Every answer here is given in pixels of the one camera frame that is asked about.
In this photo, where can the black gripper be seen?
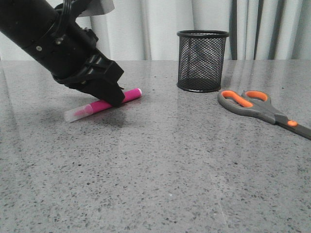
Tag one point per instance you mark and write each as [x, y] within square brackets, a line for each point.
[70, 54]

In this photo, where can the pink highlighter pen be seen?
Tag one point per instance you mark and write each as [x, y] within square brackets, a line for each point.
[98, 106]

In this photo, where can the grey orange scissors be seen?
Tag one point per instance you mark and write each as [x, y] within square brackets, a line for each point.
[258, 104]

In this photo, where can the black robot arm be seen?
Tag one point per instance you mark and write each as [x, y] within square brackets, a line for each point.
[12, 12]

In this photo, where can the black mesh pen cup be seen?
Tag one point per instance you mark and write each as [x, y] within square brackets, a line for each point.
[201, 58]

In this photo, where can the grey curtain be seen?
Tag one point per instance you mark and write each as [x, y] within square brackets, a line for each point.
[258, 29]

